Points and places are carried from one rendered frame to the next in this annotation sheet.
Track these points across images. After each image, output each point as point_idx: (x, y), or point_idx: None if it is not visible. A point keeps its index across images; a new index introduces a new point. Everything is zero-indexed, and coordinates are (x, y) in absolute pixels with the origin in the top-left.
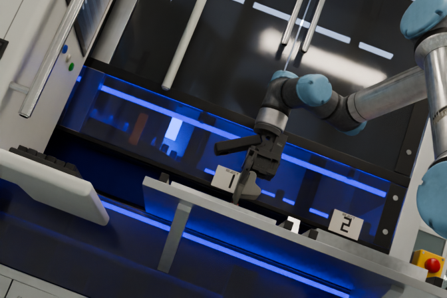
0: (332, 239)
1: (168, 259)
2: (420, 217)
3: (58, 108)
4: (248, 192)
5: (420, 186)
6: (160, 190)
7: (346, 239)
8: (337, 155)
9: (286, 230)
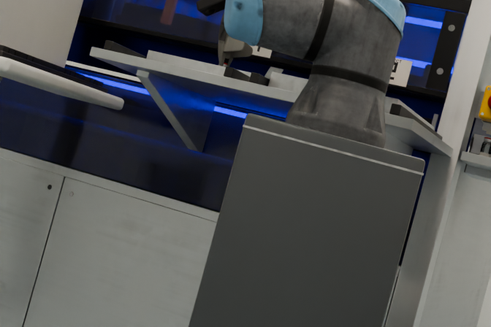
0: (288, 81)
1: (184, 135)
2: (484, 47)
3: None
4: (230, 48)
5: None
6: (105, 58)
7: (394, 87)
8: None
9: (226, 78)
